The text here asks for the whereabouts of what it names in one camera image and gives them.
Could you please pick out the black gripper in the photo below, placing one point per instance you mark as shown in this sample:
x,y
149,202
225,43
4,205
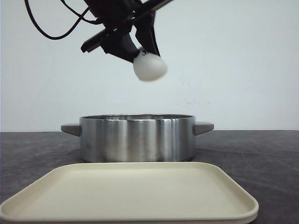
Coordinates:
x,y
118,18

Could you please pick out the panda bun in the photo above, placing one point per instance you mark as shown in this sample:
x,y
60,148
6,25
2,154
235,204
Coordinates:
x,y
149,67

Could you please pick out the stainless steel steamer pot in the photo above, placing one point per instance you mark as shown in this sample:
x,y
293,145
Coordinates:
x,y
137,137

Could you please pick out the beige rectangular plastic tray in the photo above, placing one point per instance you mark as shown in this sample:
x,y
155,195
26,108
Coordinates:
x,y
132,193

